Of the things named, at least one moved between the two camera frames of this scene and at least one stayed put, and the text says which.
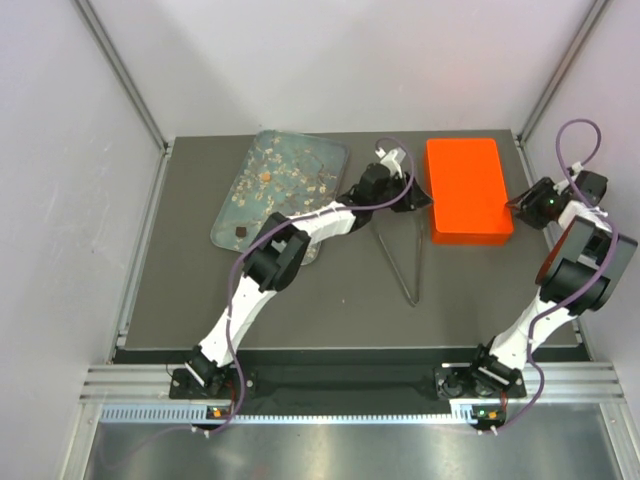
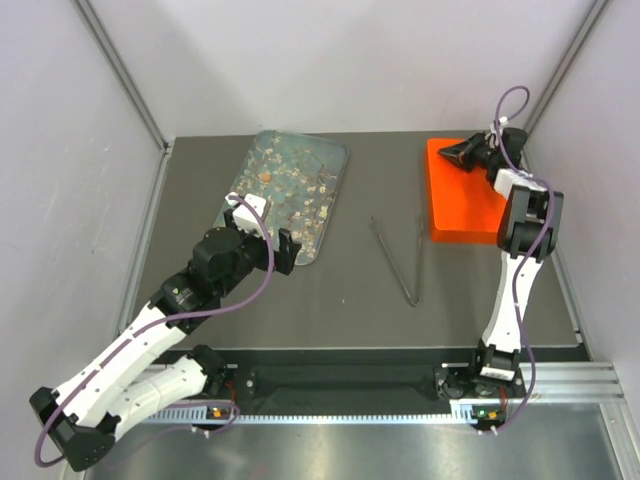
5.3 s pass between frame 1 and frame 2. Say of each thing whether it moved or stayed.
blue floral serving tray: stayed
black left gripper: moved
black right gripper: moved
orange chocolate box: stayed
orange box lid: stayed
